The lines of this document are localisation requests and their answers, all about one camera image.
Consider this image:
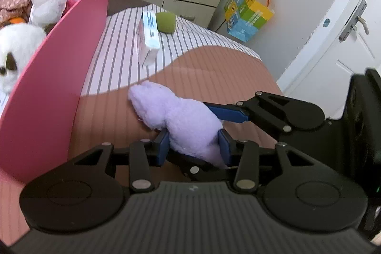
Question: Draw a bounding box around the purple plush toy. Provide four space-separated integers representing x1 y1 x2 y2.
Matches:
128 80 230 169

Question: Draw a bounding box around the pink storage box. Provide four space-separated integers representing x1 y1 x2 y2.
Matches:
0 0 115 185

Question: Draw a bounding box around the metal door handle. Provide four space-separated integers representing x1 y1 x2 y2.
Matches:
339 0 370 42

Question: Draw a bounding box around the striped bed sheet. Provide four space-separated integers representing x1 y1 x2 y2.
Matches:
80 2 263 97

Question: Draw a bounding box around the brown blanket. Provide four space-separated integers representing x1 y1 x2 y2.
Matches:
0 44 284 246

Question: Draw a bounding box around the white penguin plush toy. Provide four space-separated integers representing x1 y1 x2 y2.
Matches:
0 17 48 94

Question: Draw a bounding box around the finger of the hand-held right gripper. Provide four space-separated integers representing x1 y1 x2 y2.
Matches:
166 151 239 182
204 91 291 141

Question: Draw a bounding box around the white rectangular carton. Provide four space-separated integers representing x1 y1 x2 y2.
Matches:
136 10 160 69

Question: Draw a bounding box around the white door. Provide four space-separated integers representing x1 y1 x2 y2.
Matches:
281 0 381 121

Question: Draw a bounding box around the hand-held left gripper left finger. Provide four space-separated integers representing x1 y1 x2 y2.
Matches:
70 130 171 193

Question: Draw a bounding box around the dark brown cloth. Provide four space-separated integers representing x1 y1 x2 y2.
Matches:
106 0 150 17

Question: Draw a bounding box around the colourful paper gift bag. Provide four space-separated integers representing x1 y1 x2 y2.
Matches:
224 0 275 43

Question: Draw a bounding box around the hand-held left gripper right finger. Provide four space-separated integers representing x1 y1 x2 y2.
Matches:
218 129 317 193

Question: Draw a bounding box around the pink floral cloth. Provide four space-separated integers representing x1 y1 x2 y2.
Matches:
0 0 33 26

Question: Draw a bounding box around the green round puff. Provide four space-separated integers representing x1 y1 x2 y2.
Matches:
156 12 176 34

